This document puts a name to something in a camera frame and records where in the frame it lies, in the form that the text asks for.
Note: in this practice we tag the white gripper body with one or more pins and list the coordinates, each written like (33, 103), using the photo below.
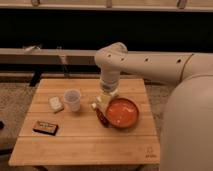
(106, 97)

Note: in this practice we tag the white sponge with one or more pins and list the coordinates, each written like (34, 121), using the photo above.
(55, 104)

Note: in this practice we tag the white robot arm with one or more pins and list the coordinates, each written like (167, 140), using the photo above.
(186, 130)

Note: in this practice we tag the translucent ceramic cup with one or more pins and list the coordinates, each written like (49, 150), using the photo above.
(72, 99)

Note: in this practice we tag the orange bowl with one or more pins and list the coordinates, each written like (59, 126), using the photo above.
(122, 113)

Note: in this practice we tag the wooden table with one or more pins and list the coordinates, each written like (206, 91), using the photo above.
(81, 139)

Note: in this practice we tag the dark brown box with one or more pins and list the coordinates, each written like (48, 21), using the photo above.
(45, 128)

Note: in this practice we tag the grey metal rail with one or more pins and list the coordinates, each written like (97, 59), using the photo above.
(46, 56)

